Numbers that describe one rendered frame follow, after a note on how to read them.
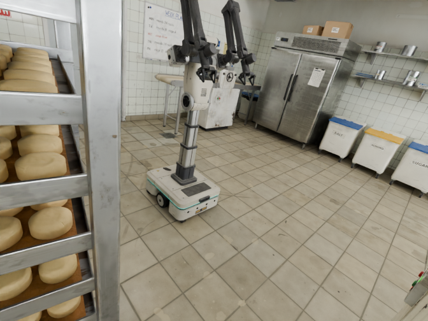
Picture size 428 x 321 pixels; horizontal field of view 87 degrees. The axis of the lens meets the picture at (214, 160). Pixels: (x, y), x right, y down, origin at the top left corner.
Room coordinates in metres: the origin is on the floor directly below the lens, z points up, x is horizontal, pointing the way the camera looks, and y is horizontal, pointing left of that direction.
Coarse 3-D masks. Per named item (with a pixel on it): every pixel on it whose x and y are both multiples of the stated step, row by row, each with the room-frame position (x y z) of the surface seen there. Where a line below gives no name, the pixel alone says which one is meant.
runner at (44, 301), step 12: (60, 288) 0.19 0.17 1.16; (72, 288) 0.20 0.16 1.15; (84, 288) 0.20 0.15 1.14; (36, 300) 0.17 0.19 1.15; (48, 300) 0.18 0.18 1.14; (60, 300) 0.19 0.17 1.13; (0, 312) 0.15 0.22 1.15; (12, 312) 0.15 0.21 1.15; (24, 312) 0.16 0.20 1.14; (36, 312) 0.17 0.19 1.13
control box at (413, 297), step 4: (420, 276) 0.78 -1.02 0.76; (424, 276) 0.70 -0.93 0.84; (420, 280) 0.69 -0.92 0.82; (416, 284) 0.71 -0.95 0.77; (420, 284) 0.67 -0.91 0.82; (412, 288) 0.73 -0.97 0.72; (416, 288) 0.68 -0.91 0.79; (420, 288) 0.67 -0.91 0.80; (424, 288) 0.66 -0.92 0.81; (412, 292) 0.68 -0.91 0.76; (416, 292) 0.67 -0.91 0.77; (420, 292) 0.66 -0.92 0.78; (424, 292) 0.66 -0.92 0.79; (408, 296) 0.68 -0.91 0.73; (412, 296) 0.67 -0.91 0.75; (416, 296) 0.66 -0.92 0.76; (420, 296) 0.66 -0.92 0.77; (404, 300) 0.68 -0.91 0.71; (408, 300) 0.67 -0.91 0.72; (412, 300) 0.66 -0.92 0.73; (416, 300) 0.66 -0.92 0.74; (412, 304) 0.66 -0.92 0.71
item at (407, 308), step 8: (424, 296) 0.63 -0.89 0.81; (408, 304) 0.75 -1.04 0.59; (416, 304) 0.63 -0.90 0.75; (424, 304) 0.61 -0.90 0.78; (400, 312) 0.78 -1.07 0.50; (408, 312) 0.64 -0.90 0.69; (416, 312) 0.61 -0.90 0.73; (424, 312) 0.60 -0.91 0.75; (392, 320) 0.78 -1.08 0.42; (400, 320) 0.64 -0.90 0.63; (408, 320) 0.61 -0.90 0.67; (416, 320) 0.60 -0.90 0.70; (424, 320) 0.59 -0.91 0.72
